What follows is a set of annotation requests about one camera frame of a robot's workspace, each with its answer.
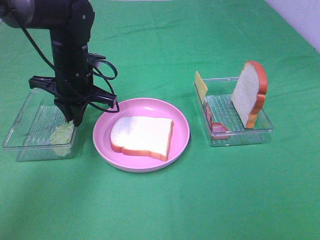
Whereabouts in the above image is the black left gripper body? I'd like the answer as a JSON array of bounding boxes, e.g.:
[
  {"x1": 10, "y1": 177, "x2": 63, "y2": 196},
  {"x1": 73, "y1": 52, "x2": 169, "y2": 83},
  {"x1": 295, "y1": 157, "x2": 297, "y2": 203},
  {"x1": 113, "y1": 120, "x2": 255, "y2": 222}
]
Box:
[{"x1": 29, "y1": 29, "x2": 117, "y2": 109}]

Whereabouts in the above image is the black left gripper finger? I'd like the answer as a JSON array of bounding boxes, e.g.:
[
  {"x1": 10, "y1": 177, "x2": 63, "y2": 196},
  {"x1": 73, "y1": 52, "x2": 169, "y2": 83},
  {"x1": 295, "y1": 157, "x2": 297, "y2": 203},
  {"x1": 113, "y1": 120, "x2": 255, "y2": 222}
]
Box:
[
  {"x1": 54, "y1": 99, "x2": 74, "y2": 122},
  {"x1": 71, "y1": 104, "x2": 87, "y2": 127}
]

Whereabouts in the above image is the green lettuce leaf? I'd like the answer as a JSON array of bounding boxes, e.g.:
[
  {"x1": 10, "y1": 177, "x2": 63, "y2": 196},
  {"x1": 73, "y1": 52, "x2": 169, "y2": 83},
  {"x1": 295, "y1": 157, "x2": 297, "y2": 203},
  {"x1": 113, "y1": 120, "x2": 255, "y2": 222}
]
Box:
[{"x1": 49, "y1": 121, "x2": 75, "y2": 157}]

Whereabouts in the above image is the toast bread slice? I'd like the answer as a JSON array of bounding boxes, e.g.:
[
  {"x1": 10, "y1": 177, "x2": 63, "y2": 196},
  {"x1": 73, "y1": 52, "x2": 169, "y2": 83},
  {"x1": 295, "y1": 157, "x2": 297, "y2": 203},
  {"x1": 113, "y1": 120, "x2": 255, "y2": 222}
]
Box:
[
  {"x1": 110, "y1": 116, "x2": 174, "y2": 162},
  {"x1": 231, "y1": 60, "x2": 268, "y2": 129}
]

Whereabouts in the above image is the yellow cheese slice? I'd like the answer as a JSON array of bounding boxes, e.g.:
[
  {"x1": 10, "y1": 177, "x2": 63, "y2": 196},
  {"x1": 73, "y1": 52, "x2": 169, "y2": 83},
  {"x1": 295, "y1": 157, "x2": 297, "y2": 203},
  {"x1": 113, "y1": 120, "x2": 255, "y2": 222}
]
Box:
[{"x1": 194, "y1": 71, "x2": 208, "y2": 104}]

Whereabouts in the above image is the bacon strip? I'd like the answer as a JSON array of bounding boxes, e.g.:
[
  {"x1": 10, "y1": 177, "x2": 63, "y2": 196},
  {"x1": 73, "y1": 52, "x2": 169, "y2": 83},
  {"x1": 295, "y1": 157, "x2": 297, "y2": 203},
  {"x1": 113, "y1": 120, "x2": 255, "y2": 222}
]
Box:
[{"x1": 205, "y1": 102, "x2": 229, "y2": 140}]

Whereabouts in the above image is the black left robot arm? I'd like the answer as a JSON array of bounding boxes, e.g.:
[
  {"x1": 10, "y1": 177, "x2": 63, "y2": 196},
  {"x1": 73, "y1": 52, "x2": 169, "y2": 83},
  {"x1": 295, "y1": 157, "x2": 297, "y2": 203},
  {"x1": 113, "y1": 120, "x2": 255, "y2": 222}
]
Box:
[{"x1": 0, "y1": 0, "x2": 120, "y2": 127}]

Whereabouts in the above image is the left clear plastic container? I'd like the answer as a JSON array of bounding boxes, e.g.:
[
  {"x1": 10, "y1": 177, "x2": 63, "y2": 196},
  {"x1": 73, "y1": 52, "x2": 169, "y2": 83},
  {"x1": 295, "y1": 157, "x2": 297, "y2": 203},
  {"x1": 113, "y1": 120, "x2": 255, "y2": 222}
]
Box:
[{"x1": 2, "y1": 88, "x2": 80, "y2": 162}]

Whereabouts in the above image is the clear plastic container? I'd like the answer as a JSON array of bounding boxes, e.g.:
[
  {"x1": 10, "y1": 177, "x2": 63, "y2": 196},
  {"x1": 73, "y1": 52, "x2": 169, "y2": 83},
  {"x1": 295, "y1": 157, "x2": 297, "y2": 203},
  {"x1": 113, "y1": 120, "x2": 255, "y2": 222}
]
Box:
[
  {"x1": 194, "y1": 77, "x2": 273, "y2": 147},
  {"x1": 2, "y1": 88, "x2": 80, "y2": 162}
]

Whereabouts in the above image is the pink round plate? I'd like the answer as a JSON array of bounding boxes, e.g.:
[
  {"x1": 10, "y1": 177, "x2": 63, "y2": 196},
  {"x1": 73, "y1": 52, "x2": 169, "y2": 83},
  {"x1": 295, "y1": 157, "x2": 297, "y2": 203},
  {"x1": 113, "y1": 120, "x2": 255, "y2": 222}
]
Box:
[{"x1": 92, "y1": 97, "x2": 190, "y2": 173}]

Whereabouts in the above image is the right clear plastic container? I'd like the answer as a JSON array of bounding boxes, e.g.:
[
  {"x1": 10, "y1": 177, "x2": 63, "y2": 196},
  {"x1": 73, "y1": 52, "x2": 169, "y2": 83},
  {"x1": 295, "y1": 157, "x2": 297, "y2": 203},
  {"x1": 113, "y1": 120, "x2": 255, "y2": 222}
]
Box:
[{"x1": 194, "y1": 77, "x2": 273, "y2": 147}]

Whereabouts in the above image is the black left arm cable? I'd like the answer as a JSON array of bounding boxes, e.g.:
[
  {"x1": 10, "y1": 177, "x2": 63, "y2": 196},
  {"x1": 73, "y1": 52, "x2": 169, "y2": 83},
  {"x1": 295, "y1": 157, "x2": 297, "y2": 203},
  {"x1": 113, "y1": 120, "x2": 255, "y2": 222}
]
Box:
[{"x1": 19, "y1": 24, "x2": 120, "y2": 114}]

